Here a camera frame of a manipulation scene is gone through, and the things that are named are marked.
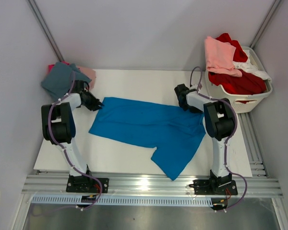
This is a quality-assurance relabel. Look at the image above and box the teal folded t-shirt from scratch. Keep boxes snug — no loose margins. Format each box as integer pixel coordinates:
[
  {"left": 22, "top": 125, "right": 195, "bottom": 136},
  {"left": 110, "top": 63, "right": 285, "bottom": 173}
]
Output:
[{"left": 41, "top": 62, "right": 91, "bottom": 101}]

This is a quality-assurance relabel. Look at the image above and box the white perforated laundry basket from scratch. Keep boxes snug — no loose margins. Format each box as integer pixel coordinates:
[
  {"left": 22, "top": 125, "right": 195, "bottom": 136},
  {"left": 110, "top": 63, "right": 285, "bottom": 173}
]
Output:
[{"left": 204, "top": 46, "right": 274, "bottom": 114}]

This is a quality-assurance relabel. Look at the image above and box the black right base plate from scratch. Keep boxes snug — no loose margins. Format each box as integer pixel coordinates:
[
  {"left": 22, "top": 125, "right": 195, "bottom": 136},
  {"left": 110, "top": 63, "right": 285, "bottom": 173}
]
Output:
[{"left": 188, "top": 179, "right": 238, "bottom": 196}]

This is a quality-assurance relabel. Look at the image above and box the white slotted cable duct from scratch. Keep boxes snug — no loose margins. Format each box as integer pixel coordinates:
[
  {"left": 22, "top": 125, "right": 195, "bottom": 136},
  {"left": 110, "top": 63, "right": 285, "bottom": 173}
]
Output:
[{"left": 31, "top": 195, "right": 213, "bottom": 207}]

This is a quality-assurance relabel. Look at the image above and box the white t-shirt in basket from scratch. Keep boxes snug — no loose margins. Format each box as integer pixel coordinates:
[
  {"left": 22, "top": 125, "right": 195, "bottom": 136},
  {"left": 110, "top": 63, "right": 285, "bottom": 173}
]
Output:
[{"left": 233, "top": 46, "right": 272, "bottom": 81}]

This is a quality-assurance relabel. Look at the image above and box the aluminium frame post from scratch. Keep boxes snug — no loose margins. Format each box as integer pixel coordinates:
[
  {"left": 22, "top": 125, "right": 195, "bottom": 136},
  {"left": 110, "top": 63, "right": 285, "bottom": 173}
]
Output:
[
  {"left": 26, "top": 0, "right": 64, "bottom": 61},
  {"left": 249, "top": 0, "right": 284, "bottom": 49}
]

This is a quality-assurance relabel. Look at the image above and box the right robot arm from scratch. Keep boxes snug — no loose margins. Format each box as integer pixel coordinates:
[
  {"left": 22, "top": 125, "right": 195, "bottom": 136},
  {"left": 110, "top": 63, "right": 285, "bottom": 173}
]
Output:
[{"left": 174, "top": 84, "right": 237, "bottom": 194}]

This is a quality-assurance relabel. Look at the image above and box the pink t-shirt in basket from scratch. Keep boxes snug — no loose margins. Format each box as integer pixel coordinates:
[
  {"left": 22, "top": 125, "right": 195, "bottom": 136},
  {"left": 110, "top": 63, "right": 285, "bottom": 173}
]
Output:
[{"left": 204, "top": 36, "right": 242, "bottom": 77}]

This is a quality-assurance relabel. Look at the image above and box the bright blue t-shirt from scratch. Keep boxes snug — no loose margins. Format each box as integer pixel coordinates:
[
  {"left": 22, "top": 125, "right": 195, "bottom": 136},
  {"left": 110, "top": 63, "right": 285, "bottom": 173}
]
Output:
[{"left": 89, "top": 97, "right": 205, "bottom": 181}]

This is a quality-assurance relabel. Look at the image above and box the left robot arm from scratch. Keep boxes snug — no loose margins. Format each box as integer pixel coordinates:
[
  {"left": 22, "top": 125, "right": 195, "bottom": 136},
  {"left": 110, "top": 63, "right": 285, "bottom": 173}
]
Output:
[{"left": 41, "top": 80, "right": 104, "bottom": 192}]

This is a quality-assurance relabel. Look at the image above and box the left aluminium frame post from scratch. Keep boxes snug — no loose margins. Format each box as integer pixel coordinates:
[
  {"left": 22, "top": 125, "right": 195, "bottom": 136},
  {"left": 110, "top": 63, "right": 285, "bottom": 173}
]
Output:
[{"left": 26, "top": 0, "right": 64, "bottom": 61}]

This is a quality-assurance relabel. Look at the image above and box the red t-shirt in basket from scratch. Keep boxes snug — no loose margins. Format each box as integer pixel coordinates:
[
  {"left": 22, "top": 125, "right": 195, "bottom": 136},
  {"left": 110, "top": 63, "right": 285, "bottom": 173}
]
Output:
[{"left": 204, "top": 33, "right": 271, "bottom": 95}]

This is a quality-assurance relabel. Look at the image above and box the pink folded t-shirt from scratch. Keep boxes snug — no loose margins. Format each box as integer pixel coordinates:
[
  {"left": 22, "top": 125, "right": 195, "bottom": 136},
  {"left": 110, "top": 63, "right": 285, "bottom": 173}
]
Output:
[{"left": 77, "top": 66, "right": 96, "bottom": 89}]

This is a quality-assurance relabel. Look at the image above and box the aluminium mounting rail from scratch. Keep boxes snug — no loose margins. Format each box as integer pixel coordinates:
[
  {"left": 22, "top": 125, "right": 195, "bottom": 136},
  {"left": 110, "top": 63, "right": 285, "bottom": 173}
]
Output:
[{"left": 22, "top": 172, "right": 283, "bottom": 198}]

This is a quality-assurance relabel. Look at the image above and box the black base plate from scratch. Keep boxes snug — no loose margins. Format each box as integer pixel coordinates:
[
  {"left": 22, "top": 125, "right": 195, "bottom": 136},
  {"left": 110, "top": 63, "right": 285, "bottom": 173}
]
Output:
[
  {"left": 188, "top": 179, "right": 238, "bottom": 196},
  {"left": 66, "top": 176, "right": 109, "bottom": 193}
]

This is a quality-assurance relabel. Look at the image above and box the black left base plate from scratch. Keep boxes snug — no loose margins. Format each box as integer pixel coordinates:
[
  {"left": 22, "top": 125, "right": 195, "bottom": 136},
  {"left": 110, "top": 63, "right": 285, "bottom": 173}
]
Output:
[{"left": 66, "top": 176, "right": 109, "bottom": 193}]

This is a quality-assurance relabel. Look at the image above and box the right aluminium frame post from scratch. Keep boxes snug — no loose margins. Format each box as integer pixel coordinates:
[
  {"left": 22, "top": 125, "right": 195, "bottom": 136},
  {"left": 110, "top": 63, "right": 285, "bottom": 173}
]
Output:
[{"left": 249, "top": 0, "right": 284, "bottom": 49}]

